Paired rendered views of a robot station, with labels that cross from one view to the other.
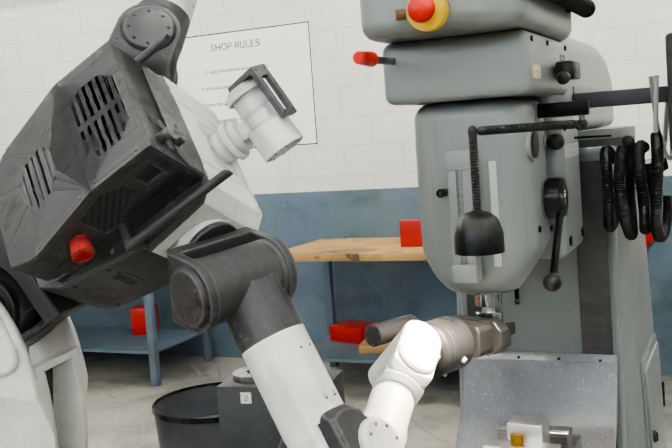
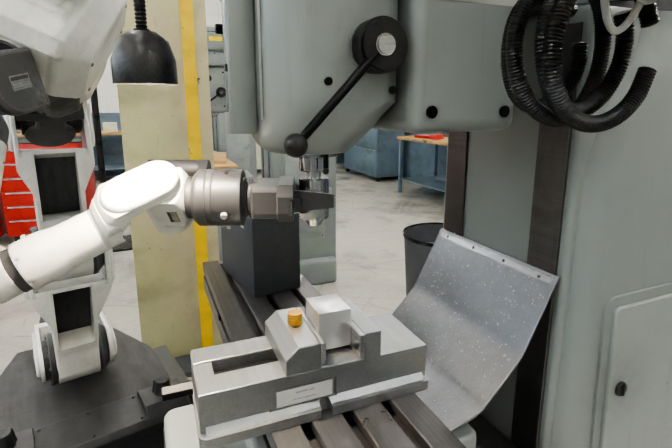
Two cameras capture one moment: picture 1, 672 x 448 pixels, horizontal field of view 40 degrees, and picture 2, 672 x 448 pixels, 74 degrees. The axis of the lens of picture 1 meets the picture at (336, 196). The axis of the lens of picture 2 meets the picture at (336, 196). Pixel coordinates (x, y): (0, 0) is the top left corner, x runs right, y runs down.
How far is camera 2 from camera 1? 1.31 m
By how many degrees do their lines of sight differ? 42
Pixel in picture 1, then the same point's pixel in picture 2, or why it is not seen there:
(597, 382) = (526, 299)
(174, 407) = (427, 232)
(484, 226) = (117, 45)
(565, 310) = (519, 210)
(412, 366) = (100, 200)
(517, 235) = (276, 82)
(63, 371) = (75, 161)
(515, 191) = (275, 24)
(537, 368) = (482, 263)
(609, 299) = (560, 207)
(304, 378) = not seen: outside the picture
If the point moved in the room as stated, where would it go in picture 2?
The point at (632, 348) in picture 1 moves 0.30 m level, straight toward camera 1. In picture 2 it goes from (588, 275) to (452, 320)
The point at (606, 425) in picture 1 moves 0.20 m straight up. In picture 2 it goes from (513, 349) to (523, 234)
